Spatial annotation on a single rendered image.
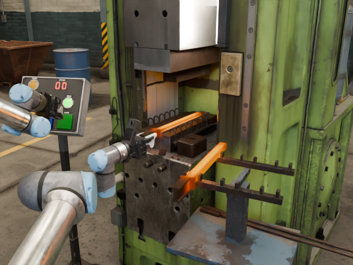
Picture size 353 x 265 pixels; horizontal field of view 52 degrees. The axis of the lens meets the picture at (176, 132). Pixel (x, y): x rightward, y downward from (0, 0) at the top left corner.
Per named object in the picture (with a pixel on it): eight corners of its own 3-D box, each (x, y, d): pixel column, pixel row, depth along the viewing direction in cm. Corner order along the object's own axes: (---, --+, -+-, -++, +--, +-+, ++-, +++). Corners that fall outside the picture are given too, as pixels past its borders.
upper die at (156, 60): (169, 73, 151) (169, 50, 147) (133, 69, 162) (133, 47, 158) (219, 61, 183) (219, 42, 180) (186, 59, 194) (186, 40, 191)
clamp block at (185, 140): (193, 158, 155) (193, 144, 153) (176, 154, 160) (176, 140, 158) (207, 150, 165) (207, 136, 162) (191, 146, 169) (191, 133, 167)
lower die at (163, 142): (170, 152, 162) (170, 134, 159) (136, 143, 173) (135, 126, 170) (216, 128, 194) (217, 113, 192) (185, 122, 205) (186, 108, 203)
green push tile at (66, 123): (70, 129, 173) (72, 114, 175) (55, 128, 174) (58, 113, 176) (72, 130, 175) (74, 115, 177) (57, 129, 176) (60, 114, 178)
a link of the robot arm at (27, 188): (-4, 213, 98) (63, 194, 147) (35, 214, 97) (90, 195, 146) (-2, 170, 99) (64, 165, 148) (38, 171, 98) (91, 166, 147)
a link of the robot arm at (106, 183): (91, 189, 148) (89, 164, 145) (118, 190, 148) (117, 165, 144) (85, 199, 141) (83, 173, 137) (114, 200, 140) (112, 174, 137)
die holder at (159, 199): (188, 255, 164) (189, 164, 149) (126, 227, 185) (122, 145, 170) (242, 204, 207) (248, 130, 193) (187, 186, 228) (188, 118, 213)
